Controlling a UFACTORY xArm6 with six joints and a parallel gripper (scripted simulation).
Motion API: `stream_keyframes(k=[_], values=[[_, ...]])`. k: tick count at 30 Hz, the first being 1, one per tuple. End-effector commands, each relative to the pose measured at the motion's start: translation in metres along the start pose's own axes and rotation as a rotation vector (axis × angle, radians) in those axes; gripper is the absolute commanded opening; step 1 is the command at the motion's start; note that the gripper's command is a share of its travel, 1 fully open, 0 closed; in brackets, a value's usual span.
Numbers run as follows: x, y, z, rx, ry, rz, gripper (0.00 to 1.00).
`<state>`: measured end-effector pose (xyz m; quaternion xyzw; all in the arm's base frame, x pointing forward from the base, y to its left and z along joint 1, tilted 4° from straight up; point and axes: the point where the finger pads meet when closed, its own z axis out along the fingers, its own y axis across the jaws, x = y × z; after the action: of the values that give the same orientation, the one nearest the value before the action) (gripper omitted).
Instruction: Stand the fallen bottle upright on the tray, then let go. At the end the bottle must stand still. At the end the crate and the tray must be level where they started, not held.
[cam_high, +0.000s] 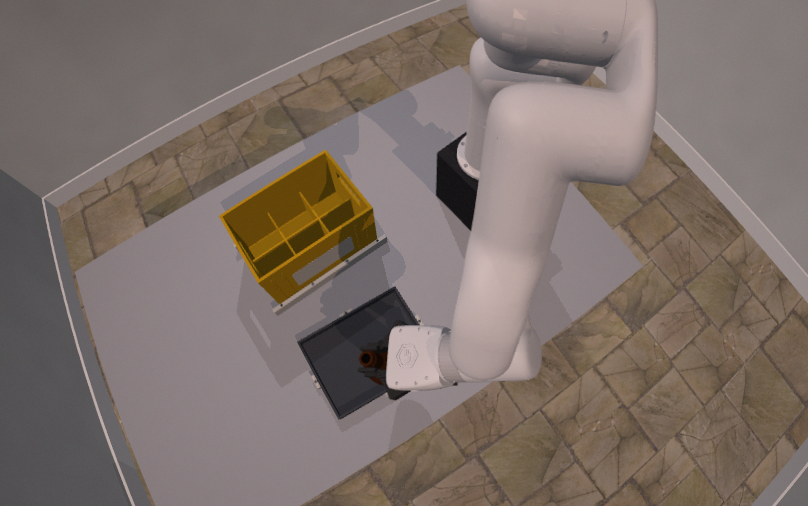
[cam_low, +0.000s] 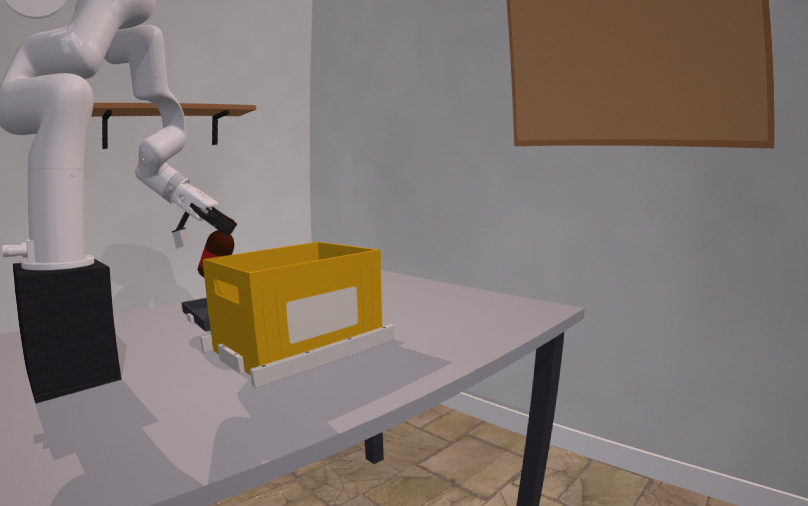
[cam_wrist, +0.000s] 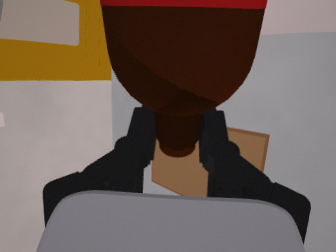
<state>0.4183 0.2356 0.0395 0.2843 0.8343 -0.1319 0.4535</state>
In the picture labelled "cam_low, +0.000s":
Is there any yellow storage crate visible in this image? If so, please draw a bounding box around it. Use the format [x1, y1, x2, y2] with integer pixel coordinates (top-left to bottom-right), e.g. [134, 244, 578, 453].
[209, 242, 382, 375]

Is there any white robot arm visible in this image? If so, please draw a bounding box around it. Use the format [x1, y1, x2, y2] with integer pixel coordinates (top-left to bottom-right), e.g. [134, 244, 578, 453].
[0, 0, 187, 270]

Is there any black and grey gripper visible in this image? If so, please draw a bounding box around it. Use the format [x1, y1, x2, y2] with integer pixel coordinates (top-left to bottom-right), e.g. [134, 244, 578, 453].
[170, 179, 237, 236]

